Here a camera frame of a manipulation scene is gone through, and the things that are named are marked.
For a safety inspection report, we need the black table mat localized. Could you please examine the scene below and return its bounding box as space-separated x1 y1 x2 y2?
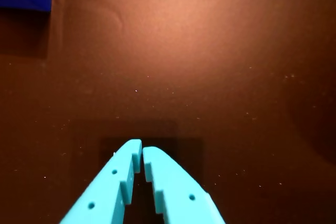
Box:
0 0 336 224

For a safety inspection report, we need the cyan gripper finger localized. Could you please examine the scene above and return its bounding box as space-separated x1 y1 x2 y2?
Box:
142 145 226 224
59 139 143 224

